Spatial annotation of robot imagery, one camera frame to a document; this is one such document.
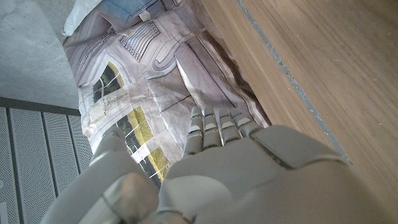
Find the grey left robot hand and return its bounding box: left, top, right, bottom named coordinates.
left=39, top=105, right=398, bottom=224

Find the blue cloth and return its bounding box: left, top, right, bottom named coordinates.
left=99, top=0, right=165, bottom=22

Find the white cloth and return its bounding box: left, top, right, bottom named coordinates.
left=62, top=0, right=105, bottom=37

